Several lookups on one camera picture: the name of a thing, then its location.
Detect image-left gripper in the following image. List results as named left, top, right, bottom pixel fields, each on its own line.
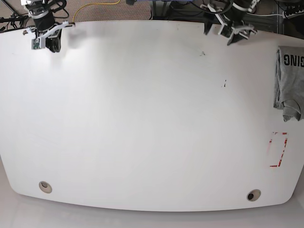
left=23, top=13, right=75, bottom=53

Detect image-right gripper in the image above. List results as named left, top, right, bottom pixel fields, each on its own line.
left=200, top=3, right=257, bottom=46

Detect grey printed T-shirt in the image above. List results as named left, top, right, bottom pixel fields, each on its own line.
left=273, top=46, right=304, bottom=122

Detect black tripod legs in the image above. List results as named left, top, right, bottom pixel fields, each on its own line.
left=0, top=0, right=29, bottom=33

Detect white power strip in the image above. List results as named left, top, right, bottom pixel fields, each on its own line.
left=283, top=5, right=304, bottom=19

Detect red tape rectangle marking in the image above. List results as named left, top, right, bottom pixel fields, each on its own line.
left=267, top=132, right=288, bottom=168

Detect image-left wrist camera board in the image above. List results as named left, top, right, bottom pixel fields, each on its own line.
left=31, top=38, right=41, bottom=50

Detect white cable on floor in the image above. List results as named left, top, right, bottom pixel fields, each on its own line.
left=253, top=11, right=285, bottom=19

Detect yellow cable on floor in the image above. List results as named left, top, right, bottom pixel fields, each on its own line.
left=73, top=0, right=121, bottom=22

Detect grey metal frame leg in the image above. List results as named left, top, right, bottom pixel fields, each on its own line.
left=149, top=0, right=172, bottom=20

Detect left table cable grommet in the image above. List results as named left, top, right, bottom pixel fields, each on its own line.
left=38, top=181, right=52, bottom=194

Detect table cable grommet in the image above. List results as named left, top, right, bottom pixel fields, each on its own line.
left=247, top=189, right=261, bottom=202
left=38, top=181, right=52, bottom=194

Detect right table cable grommet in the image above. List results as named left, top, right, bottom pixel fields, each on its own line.
left=247, top=189, right=261, bottom=202

